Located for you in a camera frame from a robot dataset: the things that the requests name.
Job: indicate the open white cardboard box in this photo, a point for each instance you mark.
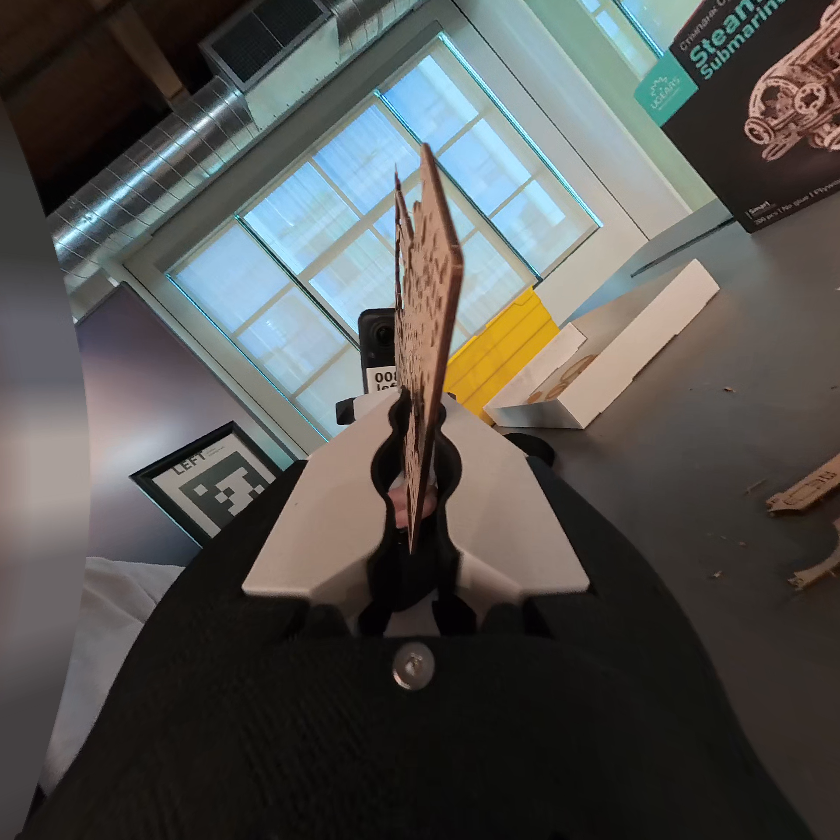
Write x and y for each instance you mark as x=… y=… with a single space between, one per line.
x=630 y=354

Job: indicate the large paned window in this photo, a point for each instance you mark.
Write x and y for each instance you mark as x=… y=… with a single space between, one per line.
x=295 y=216

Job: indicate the laser-cut wooden parts sheet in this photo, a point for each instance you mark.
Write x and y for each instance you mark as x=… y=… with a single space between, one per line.
x=430 y=295

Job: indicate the narrow paned window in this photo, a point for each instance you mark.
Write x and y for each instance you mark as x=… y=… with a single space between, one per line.
x=630 y=19

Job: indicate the white cloth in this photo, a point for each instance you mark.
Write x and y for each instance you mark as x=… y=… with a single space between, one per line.
x=111 y=610

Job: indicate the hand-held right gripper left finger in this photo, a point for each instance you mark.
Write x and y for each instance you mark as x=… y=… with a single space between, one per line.
x=315 y=525

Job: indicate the yellow plastic bin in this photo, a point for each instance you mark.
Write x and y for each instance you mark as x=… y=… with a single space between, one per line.
x=505 y=348

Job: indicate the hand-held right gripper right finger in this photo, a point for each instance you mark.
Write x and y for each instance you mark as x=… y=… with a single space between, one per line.
x=512 y=525

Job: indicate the leftover wooden sheet frame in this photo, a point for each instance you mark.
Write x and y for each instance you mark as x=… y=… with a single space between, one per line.
x=810 y=489
x=820 y=564

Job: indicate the silver air duct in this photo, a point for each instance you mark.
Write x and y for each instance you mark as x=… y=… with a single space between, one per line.
x=144 y=184

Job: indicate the black model kit box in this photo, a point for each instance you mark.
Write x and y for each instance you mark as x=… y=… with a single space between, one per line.
x=728 y=157

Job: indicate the framed marker sign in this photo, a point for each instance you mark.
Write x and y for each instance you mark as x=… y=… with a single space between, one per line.
x=216 y=489

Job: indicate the ceiling vent unit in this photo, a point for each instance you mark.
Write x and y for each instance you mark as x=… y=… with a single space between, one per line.
x=275 y=46

